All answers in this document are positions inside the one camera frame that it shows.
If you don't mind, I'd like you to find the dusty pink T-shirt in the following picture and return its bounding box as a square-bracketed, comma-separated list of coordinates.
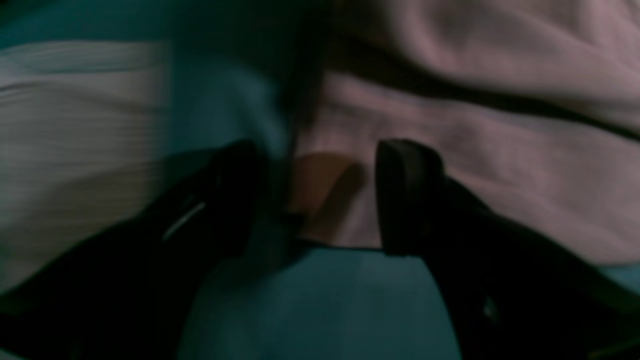
[289, 0, 640, 265]

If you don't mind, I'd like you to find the blue table cloth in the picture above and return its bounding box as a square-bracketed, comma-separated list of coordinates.
[1, 0, 639, 360]

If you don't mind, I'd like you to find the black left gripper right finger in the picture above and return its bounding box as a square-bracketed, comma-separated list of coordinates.
[375, 139, 640, 360]

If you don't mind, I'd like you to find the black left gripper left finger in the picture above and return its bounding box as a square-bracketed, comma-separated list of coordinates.
[1, 140, 261, 360]

